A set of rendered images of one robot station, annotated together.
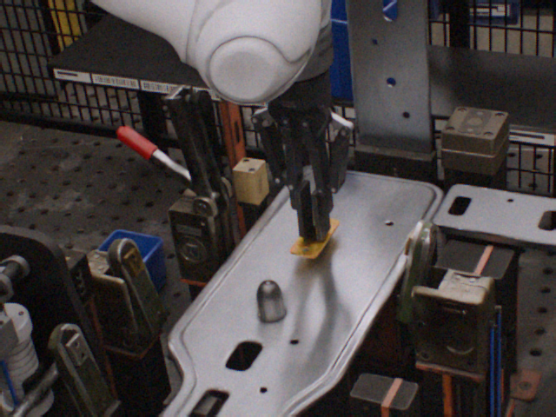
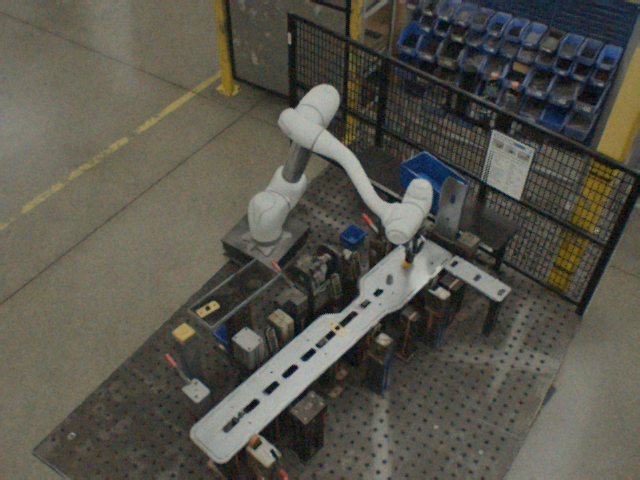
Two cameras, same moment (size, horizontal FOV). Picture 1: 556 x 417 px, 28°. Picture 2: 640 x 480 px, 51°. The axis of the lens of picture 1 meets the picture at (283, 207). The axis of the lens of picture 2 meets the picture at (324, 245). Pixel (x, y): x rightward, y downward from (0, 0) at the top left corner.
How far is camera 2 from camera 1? 1.59 m
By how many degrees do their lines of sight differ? 15
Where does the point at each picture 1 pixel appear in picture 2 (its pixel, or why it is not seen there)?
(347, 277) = (413, 277)
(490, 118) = (473, 239)
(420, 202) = (443, 259)
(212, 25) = (391, 224)
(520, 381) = (459, 315)
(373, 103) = (441, 221)
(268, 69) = (401, 239)
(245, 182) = not seen: hidden behind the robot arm
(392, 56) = (449, 212)
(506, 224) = (464, 275)
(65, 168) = (340, 185)
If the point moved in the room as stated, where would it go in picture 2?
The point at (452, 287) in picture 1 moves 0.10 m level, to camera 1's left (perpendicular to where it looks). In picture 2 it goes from (438, 292) to (414, 288)
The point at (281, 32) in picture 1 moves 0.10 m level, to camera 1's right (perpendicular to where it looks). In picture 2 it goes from (407, 231) to (434, 236)
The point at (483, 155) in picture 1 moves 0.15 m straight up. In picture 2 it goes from (467, 250) to (473, 226)
